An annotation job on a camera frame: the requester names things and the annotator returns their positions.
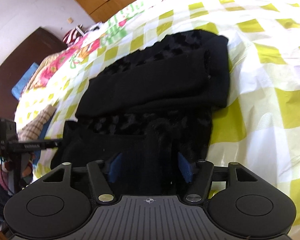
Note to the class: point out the pink floral quilt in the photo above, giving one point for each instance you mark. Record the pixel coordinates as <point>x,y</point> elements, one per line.
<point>90,47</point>

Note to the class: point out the blue pillow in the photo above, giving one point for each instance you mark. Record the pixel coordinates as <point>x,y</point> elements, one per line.
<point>23,82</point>

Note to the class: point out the red white striped cloth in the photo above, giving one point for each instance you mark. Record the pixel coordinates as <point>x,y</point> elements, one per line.
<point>70,36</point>

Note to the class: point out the blue folded garment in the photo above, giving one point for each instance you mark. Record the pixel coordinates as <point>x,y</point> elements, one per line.
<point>45,130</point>

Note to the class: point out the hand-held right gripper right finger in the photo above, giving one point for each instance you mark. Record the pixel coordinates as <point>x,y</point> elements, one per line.
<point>185,167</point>

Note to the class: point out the beige wall switch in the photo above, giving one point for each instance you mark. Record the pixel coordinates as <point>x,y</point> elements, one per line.
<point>70,20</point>

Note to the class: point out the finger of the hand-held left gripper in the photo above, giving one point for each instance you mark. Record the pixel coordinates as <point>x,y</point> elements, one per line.
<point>51,143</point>

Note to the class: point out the pale yellow blanket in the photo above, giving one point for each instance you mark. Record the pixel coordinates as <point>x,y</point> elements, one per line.
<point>48,60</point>

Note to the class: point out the beige brown-striped folded garment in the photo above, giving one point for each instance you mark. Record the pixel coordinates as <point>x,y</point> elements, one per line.
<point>37,125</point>

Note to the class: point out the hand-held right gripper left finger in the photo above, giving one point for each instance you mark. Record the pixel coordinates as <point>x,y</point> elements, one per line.
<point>116,167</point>

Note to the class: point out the yellow-green checked plastic sheet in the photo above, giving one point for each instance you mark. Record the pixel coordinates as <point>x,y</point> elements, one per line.
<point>265,92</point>

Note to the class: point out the dark wooden headboard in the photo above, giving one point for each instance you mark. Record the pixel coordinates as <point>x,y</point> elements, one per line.
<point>27,55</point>

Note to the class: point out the white crumpled cloth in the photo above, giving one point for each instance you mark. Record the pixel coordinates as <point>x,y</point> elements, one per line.
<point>93,27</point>

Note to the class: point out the black knit sweater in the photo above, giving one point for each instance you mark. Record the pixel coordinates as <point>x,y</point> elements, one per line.
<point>152,87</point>

